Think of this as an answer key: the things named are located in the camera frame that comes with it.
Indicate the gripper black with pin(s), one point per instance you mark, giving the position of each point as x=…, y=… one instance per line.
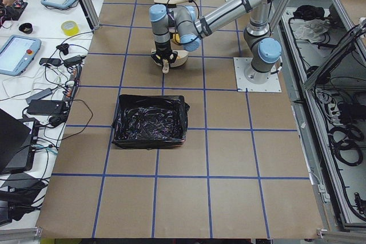
x=162, y=49

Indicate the beige plastic dustpan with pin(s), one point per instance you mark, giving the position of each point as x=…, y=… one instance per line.
x=181, y=60

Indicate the yellow tape roll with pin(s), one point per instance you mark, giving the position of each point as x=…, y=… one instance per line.
x=70, y=28

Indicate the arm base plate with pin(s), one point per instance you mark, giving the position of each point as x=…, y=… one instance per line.
x=249, y=80

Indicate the beige hand brush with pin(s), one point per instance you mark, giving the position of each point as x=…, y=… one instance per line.
x=171, y=3

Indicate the yellow green sponge piece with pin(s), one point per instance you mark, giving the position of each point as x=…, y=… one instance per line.
x=176, y=38

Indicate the near teach pendant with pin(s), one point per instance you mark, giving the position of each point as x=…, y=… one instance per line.
x=17, y=53

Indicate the black lined trash bin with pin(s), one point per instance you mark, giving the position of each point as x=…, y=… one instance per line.
x=150, y=121

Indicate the white crumpled cloth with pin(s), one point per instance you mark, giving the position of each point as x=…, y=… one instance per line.
x=312, y=31

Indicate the black laptop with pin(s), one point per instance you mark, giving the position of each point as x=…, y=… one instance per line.
x=18, y=140

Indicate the black power adapter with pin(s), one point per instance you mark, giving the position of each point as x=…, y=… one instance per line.
x=46, y=107

